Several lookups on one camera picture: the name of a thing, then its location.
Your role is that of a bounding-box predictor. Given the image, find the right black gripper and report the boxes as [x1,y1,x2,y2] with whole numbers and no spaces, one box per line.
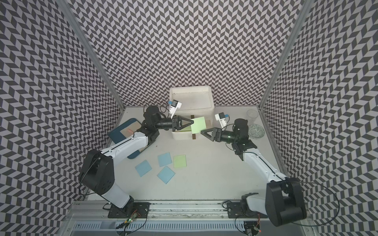
[201,128,239,144]

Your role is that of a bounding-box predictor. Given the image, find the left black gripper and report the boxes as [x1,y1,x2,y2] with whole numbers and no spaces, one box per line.
[154,114,194,132]

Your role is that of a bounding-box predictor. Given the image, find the green sticky note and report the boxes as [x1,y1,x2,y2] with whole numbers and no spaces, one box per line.
[180,126,192,132]
[191,117,206,134]
[173,155,187,168]

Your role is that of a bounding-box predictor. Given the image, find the white drawer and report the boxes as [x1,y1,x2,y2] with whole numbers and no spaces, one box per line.
[172,117,214,141]

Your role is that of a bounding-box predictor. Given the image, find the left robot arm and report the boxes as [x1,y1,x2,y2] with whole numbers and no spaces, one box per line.
[79,106,194,208]

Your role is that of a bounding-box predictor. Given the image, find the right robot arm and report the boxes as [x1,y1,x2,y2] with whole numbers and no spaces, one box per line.
[201,119,307,227]

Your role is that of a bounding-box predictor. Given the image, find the white three-drawer plastic cabinet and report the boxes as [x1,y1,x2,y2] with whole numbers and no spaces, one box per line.
[169,86,215,122]

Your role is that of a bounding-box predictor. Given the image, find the blue sticky note upper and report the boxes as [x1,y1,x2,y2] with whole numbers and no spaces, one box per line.
[157,152,172,167]

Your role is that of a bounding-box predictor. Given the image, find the blue sticky note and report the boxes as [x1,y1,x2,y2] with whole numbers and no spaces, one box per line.
[135,160,152,177]
[157,152,172,167]
[157,166,175,184]

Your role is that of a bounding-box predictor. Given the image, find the blue sticky note lower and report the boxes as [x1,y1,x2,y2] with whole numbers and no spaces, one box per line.
[157,166,175,184]

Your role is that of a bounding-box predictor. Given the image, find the blue sticky note far left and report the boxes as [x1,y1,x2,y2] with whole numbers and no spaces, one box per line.
[135,160,152,177]

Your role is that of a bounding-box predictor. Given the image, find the clear drinking glass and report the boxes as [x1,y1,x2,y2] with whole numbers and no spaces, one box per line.
[246,109,259,125]

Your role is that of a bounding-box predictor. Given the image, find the dark blue tray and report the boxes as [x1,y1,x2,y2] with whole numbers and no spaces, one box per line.
[109,118,146,162]

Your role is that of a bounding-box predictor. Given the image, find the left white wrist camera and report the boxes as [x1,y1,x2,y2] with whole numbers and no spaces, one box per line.
[168,100,182,118]

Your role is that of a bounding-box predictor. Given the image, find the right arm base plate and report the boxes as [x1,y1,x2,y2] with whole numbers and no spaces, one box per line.
[224,202,253,219]

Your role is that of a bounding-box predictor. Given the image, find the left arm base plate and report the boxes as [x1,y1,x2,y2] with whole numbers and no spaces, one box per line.
[107,202,151,219]

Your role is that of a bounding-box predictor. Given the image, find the aluminium front rail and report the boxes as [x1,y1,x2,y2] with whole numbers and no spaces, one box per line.
[67,200,296,222]

